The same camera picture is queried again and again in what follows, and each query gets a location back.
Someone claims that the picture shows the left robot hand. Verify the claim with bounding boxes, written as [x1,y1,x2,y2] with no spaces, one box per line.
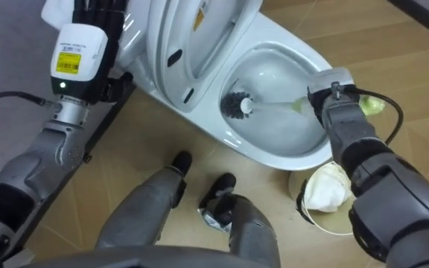
[50,0,136,106]

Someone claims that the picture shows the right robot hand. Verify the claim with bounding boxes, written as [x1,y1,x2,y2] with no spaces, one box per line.
[307,67,361,121]

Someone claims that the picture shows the white toilet brush black bristles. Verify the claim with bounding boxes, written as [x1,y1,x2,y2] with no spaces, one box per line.
[219,90,387,121]

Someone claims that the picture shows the crumpled white paper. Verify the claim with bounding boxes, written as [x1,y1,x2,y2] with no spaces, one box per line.
[305,165,355,214]

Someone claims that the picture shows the white toilet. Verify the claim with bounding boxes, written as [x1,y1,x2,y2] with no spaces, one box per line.
[115,0,335,172]

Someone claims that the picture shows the cream plastic waste bin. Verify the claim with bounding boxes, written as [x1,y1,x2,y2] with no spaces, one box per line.
[287,160,358,237]

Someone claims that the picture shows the robot legs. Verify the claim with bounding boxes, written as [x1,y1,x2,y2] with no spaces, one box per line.
[95,150,282,268]

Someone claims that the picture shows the robot body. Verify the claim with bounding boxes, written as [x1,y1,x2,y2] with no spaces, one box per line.
[19,244,268,268]

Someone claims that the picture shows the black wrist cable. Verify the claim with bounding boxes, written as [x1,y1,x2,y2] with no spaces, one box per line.
[343,85,405,147]
[0,90,57,178]

